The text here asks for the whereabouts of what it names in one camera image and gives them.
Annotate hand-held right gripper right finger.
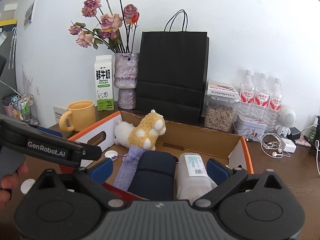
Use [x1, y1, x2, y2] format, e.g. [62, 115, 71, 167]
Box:
[193, 158, 288, 209]

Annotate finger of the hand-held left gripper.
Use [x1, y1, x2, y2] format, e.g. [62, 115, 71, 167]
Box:
[83, 143, 102, 161]
[37, 126, 63, 138]

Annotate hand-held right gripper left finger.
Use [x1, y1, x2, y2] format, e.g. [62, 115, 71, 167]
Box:
[30, 158, 127, 209]

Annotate purple linen drawstring pouch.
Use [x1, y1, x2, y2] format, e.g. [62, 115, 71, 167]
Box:
[111, 146, 145, 192]

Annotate translucent plastic container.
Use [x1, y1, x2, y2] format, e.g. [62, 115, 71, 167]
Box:
[176, 152, 218, 200]

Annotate red cardboard box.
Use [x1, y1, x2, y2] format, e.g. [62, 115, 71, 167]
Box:
[67, 111, 254, 201]

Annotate navy fabric pouch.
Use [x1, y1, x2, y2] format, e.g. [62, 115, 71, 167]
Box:
[127, 151, 177, 201]

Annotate yellow white plush toy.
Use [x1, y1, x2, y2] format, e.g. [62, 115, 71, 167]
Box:
[114, 109, 167, 152]

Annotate person's left hand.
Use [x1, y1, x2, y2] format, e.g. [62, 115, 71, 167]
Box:
[0, 162, 29, 207]

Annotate white leaning panel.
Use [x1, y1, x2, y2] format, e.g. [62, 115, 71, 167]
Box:
[53, 106, 68, 124]

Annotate yellow ceramic mug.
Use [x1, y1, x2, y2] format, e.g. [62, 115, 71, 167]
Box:
[59, 101, 97, 133]

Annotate clear seed container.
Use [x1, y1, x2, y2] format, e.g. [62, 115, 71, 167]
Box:
[204, 91, 240, 132]

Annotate white printed tin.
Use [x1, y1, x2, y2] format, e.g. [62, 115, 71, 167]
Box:
[234, 114, 267, 143]

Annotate dried feather decoration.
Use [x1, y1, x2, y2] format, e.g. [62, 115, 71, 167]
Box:
[21, 65, 33, 93]

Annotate white green milk carton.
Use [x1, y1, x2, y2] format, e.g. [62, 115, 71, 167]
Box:
[94, 55, 115, 111]

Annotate white square charger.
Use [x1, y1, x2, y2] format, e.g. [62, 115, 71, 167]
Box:
[280, 137, 297, 153]

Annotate purple mottled vase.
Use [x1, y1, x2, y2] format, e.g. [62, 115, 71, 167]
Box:
[114, 52, 140, 110]

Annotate flat white printed box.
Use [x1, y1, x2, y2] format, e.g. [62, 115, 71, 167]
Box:
[207, 81, 239, 96]

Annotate black power adapter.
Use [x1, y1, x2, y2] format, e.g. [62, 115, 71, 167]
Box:
[290, 127, 302, 142]

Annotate white robot speaker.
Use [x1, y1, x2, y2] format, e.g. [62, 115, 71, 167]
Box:
[275, 106, 297, 137]

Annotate grey cabinet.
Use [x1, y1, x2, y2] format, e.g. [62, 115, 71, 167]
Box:
[0, 26, 17, 100]

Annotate black paper bag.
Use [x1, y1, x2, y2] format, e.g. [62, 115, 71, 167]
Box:
[135, 9, 210, 125]

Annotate dark bottle green label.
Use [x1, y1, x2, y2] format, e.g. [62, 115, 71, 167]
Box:
[310, 116, 320, 140]

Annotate dried rose bouquet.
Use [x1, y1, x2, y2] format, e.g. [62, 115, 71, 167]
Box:
[69, 0, 140, 54]

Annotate wire storage rack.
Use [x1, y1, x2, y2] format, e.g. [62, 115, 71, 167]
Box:
[1, 92, 39, 125]

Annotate white wired earphones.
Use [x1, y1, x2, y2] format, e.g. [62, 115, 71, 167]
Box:
[260, 133, 284, 158]

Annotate wall poster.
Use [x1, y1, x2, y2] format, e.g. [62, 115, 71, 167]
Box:
[24, 0, 37, 29]

